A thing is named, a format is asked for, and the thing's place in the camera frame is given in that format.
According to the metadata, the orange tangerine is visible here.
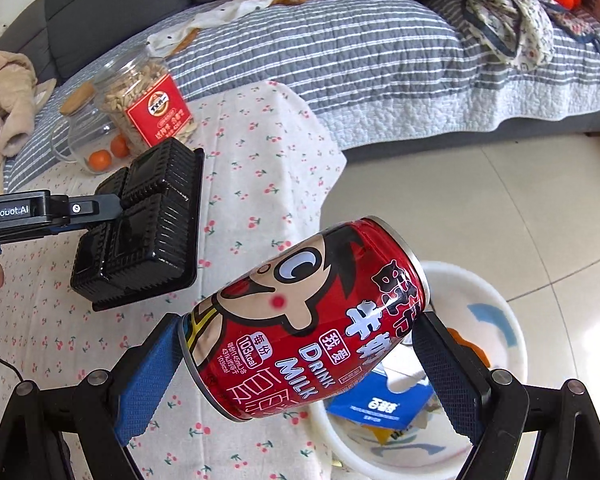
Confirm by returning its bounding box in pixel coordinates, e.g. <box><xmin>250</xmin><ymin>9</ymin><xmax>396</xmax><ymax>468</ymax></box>
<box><xmin>87</xmin><ymin>150</ymin><xmax>112</xmax><ymax>174</ymax></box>
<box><xmin>109</xmin><ymin>134</ymin><xmax>130</xmax><ymax>159</ymax></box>

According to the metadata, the dark grey sofa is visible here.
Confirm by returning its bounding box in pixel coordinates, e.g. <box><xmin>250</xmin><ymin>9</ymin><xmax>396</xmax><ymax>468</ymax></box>
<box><xmin>0</xmin><ymin>0</ymin><xmax>600</xmax><ymax>162</ymax></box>

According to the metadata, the yellow foil snack wrapper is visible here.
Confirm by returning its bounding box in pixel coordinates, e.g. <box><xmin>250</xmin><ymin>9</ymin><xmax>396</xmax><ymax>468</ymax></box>
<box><xmin>363</xmin><ymin>425</ymin><xmax>404</xmax><ymax>445</ymax></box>

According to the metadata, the grey striped quilt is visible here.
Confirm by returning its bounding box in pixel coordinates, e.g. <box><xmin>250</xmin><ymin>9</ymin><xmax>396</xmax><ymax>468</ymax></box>
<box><xmin>2</xmin><ymin>0</ymin><xmax>600</xmax><ymax>194</ymax></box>

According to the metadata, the glass teapot wooden lid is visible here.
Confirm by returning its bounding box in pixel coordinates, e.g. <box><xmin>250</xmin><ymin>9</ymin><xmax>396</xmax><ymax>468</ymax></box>
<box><xmin>50</xmin><ymin>81</ymin><xmax>131</xmax><ymax>174</ymax></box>

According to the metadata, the orange tangerine front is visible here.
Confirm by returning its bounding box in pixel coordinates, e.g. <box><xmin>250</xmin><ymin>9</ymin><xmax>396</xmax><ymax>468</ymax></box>
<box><xmin>87</xmin><ymin>150</ymin><xmax>112</xmax><ymax>174</ymax></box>

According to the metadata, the blue biscuit box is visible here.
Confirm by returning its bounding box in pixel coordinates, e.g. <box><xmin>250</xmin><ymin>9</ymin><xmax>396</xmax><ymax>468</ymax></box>
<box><xmin>326</xmin><ymin>367</ymin><xmax>434</xmax><ymax>430</ymax></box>

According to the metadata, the sunflower seed plastic jar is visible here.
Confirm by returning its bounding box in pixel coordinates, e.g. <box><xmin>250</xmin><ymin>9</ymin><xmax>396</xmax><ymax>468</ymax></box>
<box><xmin>93</xmin><ymin>46</ymin><xmax>196</xmax><ymax>154</ymax></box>

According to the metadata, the beige plush blanket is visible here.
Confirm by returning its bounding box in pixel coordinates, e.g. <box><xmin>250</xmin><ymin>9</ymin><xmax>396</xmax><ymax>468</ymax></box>
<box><xmin>0</xmin><ymin>51</ymin><xmax>57</xmax><ymax>194</ymax></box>

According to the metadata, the black plastic snack tray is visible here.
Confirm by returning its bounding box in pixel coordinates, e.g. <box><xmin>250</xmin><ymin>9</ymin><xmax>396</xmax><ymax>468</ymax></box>
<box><xmin>70</xmin><ymin>138</ymin><xmax>204</xmax><ymax>311</ymax></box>

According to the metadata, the red milk drink can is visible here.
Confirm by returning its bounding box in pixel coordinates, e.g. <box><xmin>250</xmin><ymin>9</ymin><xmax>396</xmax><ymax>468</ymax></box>
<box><xmin>180</xmin><ymin>217</ymin><xmax>430</xmax><ymax>422</ymax></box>

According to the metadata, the orange tangerine right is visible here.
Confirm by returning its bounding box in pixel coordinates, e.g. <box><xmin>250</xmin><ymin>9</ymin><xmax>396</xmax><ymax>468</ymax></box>
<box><xmin>109</xmin><ymin>134</ymin><xmax>130</xmax><ymax>159</ymax></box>

